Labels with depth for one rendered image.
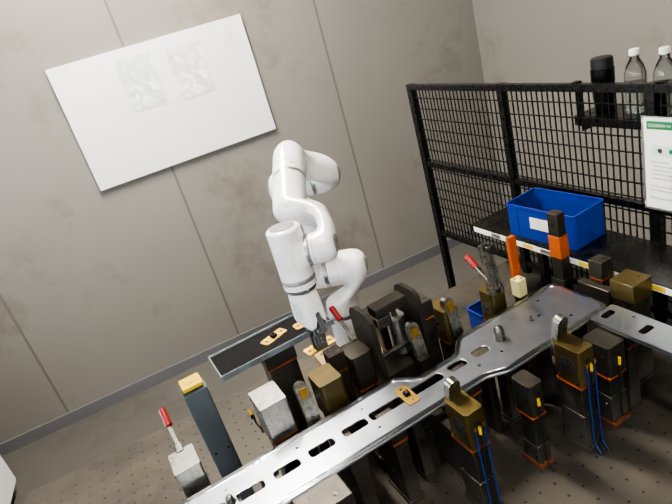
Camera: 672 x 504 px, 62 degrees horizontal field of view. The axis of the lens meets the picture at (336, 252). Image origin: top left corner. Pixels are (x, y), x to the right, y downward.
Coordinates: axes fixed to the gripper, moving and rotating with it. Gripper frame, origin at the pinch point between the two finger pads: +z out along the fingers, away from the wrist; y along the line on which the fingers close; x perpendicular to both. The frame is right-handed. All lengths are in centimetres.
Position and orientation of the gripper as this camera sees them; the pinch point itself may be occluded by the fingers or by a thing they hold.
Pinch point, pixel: (317, 338)
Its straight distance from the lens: 145.6
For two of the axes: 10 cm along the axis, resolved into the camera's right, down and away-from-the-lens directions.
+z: 2.5, 8.8, 4.0
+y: 5.2, 2.2, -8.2
